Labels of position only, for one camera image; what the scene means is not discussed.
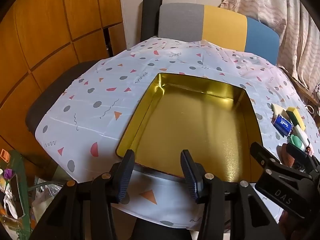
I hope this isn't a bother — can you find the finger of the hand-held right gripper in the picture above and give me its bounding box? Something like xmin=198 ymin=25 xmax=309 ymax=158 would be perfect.
xmin=250 ymin=142 xmax=282 ymax=171
xmin=286 ymin=143 xmax=320 ymax=173

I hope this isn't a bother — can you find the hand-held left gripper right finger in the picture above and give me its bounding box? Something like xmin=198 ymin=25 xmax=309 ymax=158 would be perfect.
xmin=180 ymin=150 xmax=285 ymax=240

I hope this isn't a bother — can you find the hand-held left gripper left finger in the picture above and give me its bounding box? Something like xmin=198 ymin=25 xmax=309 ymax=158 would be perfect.
xmin=30 ymin=149 xmax=135 ymax=240

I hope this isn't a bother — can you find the pink towel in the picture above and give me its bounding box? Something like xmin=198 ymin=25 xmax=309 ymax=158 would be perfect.
xmin=281 ymin=144 xmax=295 ymax=167

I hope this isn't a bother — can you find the white foam sponge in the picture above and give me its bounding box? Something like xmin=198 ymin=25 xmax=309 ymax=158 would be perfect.
xmin=294 ymin=125 xmax=310 ymax=146

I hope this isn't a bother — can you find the blue tissue pack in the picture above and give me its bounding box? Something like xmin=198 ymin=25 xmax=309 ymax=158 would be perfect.
xmin=272 ymin=114 xmax=293 ymax=137

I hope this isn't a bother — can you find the yellow green scouring sponge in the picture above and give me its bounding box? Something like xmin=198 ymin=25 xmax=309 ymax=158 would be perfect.
xmin=286 ymin=106 xmax=307 ymax=131

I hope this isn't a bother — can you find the beige cloth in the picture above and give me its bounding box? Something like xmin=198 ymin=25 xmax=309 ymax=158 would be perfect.
xmin=271 ymin=103 xmax=288 ymax=117

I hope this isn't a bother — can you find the gold tin box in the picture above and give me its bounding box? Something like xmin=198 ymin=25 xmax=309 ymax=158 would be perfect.
xmin=115 ymin=72 xmax=263 ymax=184

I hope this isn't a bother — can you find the clear plastic bag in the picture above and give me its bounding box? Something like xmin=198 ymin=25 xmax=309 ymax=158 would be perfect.
xmin=30 ymin=177 xmax=64 ymax=224

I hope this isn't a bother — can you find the patterned white tablecloth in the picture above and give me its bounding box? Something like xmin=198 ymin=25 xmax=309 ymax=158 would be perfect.
xmin=35 ymin=37 xmax=320 ymax=230

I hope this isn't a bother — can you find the green carton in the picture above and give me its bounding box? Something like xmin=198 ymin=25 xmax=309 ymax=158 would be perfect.
xmin=0 ymin=151 xmax=32 ymax=240

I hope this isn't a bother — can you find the dark grey chair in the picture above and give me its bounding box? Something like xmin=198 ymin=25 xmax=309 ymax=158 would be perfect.
xmin=25 ymin=60 xmax=100 ymax=155

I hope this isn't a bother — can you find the grey yellow blue chair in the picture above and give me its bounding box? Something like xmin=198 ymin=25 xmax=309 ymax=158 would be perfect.
xmin=158 ymin=3 xmax=279 ymax=65

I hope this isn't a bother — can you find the pink patterned curtain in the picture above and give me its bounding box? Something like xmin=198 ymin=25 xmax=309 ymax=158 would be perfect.
xmin=220 ymin=0 xmax=320 ymax=108

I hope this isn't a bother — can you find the black rolled mat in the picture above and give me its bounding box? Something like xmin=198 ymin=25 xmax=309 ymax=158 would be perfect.
xmin=141 ymin=0 xmax=162 ymax=42

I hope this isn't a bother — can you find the wooden wardrobe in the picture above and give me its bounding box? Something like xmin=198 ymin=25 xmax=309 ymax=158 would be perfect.
xmin=0 ymin=0 xmax=125 ymax=180

